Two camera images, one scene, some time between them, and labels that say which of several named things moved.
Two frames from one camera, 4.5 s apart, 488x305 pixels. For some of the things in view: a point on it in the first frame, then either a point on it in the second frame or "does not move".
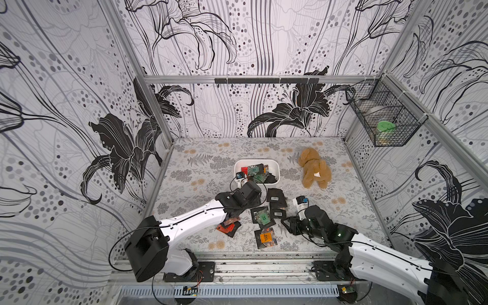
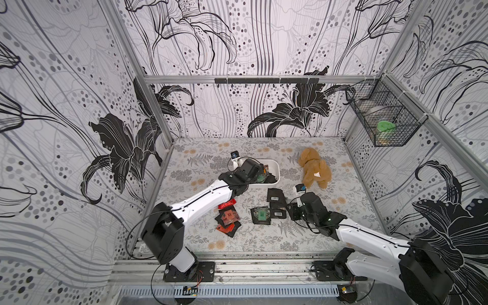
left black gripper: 255,199 -> 251,180
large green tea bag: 261,216 does not move
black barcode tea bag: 271,178 does not move
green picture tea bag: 258,178 does not move
